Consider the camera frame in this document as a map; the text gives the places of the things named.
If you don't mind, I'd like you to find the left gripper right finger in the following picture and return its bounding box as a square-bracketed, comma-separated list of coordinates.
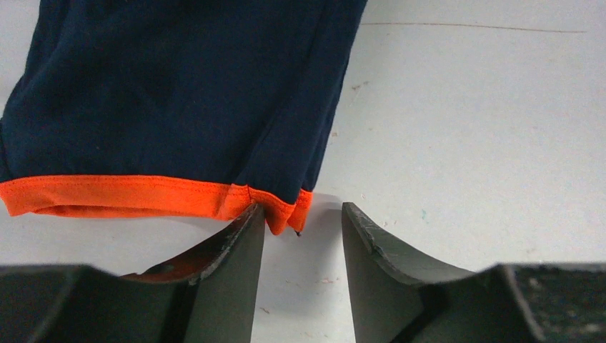
[342, 202, 605, 342]

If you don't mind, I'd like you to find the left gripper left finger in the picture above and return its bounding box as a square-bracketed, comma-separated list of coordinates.
[1, 204, 265, 342]

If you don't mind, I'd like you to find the navy orange underwear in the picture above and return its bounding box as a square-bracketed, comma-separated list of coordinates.
[1, 1, 366, 235]

